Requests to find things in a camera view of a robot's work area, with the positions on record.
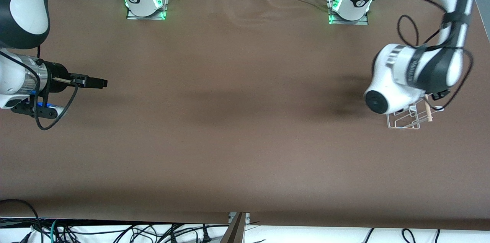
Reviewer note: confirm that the brown table cover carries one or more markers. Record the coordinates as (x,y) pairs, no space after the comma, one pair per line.
(245,159)

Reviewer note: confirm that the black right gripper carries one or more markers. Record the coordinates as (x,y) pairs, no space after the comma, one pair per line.
(58,75)

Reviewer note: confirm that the small beige gripper stick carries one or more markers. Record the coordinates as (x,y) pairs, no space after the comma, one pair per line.
(61,79)

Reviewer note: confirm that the wooden rack dowel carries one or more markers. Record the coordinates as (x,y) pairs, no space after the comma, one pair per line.
(428,111)

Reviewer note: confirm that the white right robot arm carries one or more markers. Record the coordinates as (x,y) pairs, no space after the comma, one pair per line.
(23,5)

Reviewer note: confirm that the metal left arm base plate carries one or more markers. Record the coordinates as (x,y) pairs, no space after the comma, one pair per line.
(363,22)

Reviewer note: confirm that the brown support beam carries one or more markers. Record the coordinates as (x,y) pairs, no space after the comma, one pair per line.
(234,231)

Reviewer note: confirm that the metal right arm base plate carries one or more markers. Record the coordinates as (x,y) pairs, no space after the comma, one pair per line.
(132,15)

